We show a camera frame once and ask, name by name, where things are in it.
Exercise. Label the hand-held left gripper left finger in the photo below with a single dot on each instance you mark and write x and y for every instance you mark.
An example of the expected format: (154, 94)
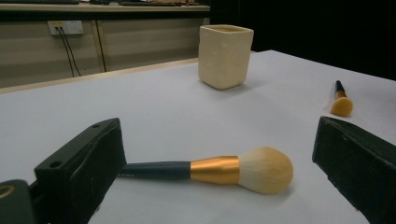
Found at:
(81, 168)

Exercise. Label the cream square cup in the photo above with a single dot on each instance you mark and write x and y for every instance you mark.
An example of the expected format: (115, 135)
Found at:
(224, 59)

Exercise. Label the white table cover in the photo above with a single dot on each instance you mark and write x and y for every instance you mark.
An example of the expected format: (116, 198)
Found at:
(186, 118)

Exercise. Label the black curtain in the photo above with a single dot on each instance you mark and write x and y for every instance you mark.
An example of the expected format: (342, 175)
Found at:
(311, 28)

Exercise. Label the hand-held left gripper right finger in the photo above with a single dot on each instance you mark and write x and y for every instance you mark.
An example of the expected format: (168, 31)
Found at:
(358, 161)

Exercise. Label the small makeup brush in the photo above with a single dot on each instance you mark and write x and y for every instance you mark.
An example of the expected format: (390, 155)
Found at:
(341, 106)

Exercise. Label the white wall socket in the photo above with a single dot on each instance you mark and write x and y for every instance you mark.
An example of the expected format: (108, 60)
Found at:
(70, 27)

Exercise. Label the long dark-edged desk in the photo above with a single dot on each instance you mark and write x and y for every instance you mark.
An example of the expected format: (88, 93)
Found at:
(102, 11)

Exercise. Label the large makeup brush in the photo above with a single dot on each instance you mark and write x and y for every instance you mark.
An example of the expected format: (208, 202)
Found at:
(214, 169)

